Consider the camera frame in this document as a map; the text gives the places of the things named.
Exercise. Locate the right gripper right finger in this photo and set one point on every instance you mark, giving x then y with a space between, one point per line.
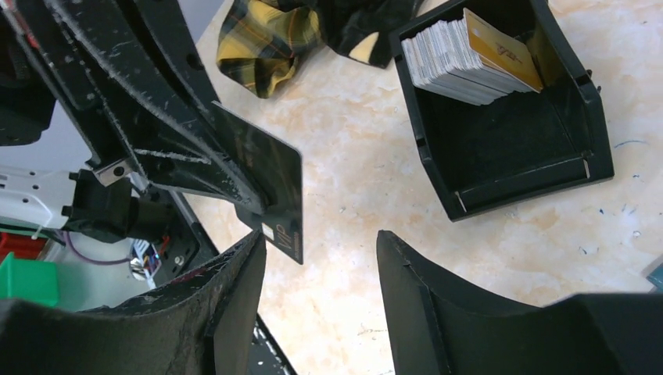
439 323

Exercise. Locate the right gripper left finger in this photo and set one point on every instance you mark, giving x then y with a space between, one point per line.
199 323

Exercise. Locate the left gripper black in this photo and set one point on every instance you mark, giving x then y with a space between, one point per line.
128 75

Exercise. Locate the black VIP card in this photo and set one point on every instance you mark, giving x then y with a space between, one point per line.
275 169

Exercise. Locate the black card box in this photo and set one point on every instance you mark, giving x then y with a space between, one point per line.
524 145

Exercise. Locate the blue card holder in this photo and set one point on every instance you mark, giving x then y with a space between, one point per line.
653 275

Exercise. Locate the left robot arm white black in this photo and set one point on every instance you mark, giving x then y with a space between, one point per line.
98 203

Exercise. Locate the stack of white cards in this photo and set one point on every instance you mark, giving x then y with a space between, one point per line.
440 60

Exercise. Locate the gold card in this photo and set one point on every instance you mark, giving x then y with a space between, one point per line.
503 51

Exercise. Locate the yellow black plaid cloth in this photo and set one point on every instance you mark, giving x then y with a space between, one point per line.
261 43

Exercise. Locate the green plastic bin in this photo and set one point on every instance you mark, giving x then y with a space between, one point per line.
31 280

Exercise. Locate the red plastic bin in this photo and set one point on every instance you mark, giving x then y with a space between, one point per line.
21 246

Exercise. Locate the black floral plush blanket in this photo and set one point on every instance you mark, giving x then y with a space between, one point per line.
357 30

